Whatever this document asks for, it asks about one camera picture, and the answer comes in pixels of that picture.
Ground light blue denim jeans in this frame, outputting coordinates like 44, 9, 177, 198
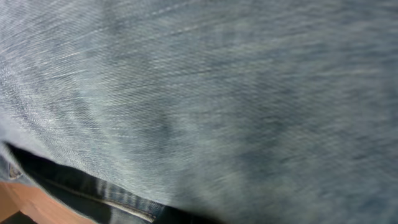
1, 0, 397, 223

